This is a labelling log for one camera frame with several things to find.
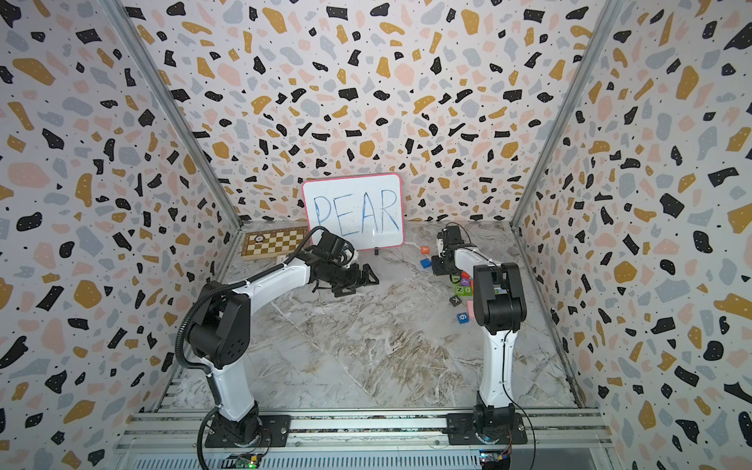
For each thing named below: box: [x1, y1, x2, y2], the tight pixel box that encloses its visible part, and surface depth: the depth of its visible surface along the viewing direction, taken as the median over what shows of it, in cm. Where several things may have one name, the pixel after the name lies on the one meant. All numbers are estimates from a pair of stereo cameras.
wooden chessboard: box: [240, 226, 309, 261], surface depth 114 cm
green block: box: [451, 274, 473, 297], surface depth 102 cm
